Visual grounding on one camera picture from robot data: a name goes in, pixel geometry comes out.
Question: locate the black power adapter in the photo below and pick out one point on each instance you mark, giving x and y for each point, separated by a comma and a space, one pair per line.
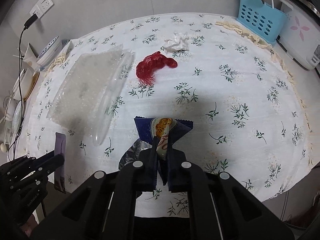
30, 21

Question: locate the bubble wrap sheet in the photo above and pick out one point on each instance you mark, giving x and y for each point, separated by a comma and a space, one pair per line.
76, 100

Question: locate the white rice cooker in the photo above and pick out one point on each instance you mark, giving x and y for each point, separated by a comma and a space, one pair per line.
300, 33

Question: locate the blue perforated utensil holder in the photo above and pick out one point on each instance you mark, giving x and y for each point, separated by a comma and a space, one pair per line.
261, 19

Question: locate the blue snack wrapper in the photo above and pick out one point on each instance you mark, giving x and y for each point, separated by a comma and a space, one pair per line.
166, 130

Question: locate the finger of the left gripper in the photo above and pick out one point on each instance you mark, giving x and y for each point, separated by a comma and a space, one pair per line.
48, 163

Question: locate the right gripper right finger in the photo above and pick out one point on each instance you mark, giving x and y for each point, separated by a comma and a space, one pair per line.
184, 176

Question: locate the red mesh net bag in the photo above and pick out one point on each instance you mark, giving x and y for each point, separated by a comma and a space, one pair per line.
145, 70

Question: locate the small white fan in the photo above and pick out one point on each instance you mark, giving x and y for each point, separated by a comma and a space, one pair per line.
13, 119

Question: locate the white tissue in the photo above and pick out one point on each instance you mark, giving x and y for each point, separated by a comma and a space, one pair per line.
178, 42

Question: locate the floral white tablecloth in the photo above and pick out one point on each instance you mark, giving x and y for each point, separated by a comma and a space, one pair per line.
248, 118

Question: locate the white wall socket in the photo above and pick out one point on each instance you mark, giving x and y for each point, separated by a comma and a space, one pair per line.
41, 8

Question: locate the blue white porcelain bowl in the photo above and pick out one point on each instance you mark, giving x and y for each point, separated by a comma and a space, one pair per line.
51, 48

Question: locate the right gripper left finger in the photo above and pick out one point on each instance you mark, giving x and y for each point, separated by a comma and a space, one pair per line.
134, 179

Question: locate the clear plastic tube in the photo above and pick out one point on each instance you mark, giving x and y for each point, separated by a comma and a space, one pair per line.
107, 109

